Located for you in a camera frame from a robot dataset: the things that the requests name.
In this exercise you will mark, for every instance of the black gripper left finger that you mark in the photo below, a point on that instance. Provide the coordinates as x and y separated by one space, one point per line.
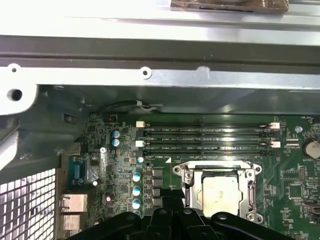
162 225

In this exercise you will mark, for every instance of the green motherboard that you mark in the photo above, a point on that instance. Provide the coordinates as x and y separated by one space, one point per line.
275 175

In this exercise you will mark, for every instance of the thin metal locking lever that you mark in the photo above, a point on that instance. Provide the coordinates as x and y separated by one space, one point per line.
248 163

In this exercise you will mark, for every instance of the blue-top round capacitor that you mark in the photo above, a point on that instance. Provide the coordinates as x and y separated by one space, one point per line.
137 213
140 159
136 205
115 143
115 133
136 177
136 191

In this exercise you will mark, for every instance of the metal port block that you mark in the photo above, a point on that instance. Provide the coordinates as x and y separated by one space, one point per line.
71 226
75 203

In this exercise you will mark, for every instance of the metal CPU socket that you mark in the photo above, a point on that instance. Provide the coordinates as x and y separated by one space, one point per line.
258 168

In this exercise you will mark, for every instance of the round silver coin battery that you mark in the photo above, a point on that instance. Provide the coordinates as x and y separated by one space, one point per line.
312 149

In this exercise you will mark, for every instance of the blue serial port connector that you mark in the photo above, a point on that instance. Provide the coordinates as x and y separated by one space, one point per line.
80 170

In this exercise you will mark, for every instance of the silver square CPU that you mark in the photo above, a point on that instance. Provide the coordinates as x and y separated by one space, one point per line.
220 193

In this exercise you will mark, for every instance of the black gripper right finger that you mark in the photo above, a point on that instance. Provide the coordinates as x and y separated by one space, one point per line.
197 225

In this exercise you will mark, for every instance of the black grey open PC case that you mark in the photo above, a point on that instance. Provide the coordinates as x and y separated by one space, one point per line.
175 77

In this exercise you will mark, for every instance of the metal socket cover frame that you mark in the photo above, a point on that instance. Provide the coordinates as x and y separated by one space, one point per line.
195 190

